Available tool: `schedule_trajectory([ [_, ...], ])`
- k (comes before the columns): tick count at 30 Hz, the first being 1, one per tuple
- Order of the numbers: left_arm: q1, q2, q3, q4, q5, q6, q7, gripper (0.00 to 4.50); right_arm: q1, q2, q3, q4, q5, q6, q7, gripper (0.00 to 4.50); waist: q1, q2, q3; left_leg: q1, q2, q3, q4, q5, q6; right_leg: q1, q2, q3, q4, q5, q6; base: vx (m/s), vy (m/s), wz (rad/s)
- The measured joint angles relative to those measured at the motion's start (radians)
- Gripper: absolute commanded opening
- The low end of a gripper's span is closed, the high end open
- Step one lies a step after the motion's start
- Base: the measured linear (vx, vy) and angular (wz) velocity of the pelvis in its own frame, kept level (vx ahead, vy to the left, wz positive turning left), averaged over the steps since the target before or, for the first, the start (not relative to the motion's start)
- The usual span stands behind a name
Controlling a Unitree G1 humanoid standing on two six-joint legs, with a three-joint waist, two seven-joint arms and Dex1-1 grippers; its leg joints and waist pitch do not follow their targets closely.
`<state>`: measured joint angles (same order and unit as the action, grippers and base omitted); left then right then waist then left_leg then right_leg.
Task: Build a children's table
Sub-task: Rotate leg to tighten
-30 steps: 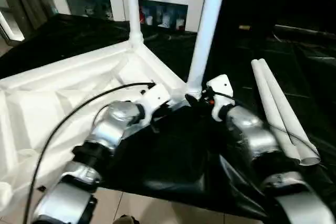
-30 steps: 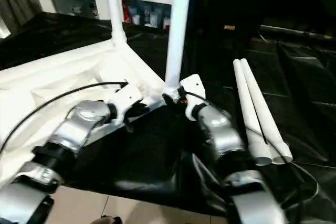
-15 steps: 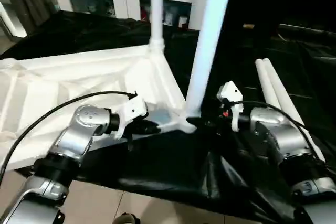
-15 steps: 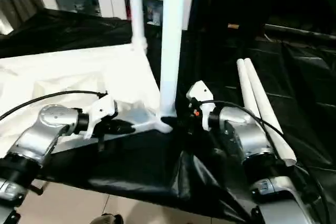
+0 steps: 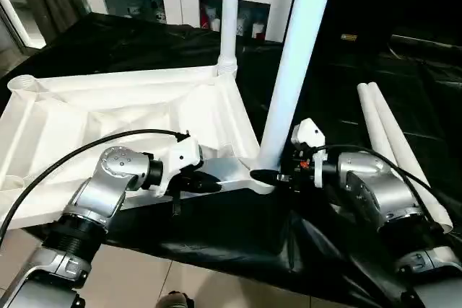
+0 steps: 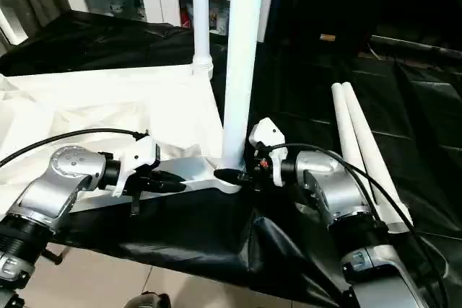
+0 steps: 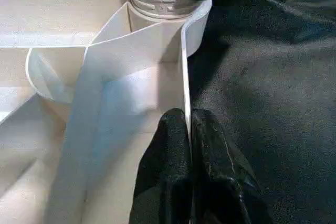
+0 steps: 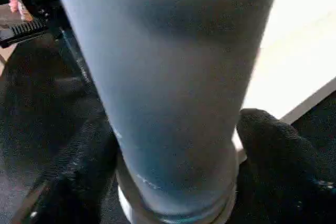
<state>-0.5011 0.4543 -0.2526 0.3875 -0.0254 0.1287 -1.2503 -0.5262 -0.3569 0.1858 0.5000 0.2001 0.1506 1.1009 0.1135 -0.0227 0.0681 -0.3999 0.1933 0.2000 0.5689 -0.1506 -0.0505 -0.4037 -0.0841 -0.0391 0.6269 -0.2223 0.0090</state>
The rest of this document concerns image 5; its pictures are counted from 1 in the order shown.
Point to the white plastic table leg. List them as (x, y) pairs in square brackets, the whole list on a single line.
[(229, 12), (404, 149), (374, 117), (296, 55)]

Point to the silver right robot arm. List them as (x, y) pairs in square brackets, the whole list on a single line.
[(375, 192)]

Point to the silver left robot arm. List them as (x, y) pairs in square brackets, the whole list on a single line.
[(94, 200)]

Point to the black mat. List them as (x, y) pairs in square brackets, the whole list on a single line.
[(231, 243)]

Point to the white plastic table top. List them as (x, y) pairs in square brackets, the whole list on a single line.
[(108, 113)]

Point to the long black bar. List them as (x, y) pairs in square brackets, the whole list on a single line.
[(426, 40)]

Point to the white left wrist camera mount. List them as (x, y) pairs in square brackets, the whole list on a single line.
[(180, 158)]

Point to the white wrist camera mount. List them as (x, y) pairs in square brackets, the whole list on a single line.
[(180, 158), (309, 136)]

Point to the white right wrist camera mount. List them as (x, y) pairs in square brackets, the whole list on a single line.
[(309, 136)]

